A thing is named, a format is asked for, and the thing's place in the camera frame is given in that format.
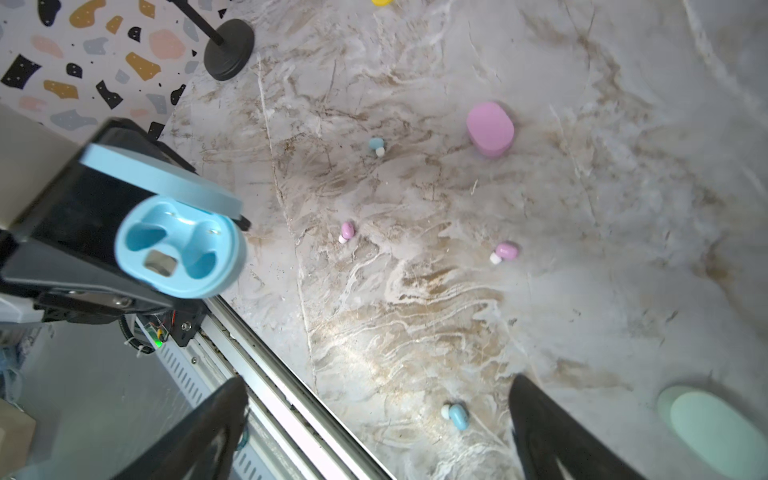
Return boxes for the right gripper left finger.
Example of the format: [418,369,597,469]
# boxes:
[115,376,248,480]

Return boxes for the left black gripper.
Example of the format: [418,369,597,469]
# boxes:
[1,118,199,323]

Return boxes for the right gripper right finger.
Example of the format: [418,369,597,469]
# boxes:
[508,374,642,479]

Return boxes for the blue earbud case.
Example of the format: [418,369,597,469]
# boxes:
[80,144,247,299]

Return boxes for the mint green earbud case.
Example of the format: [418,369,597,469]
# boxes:
[657,385,767,479]

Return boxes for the pale blue earbud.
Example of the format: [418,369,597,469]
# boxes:
[368,137,386,158]

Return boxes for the pink earbud case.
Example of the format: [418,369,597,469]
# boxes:
[466,102,515,158]

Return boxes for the pink earbud centre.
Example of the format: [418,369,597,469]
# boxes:
[489,242,520,265]

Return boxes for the pink earbud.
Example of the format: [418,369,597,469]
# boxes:
[338,221,356,244]
[489,242,520,265]

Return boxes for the black round microphone stand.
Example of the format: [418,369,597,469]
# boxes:
[170,0,255,81]

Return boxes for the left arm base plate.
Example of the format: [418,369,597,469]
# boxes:
[119,296,210,355]

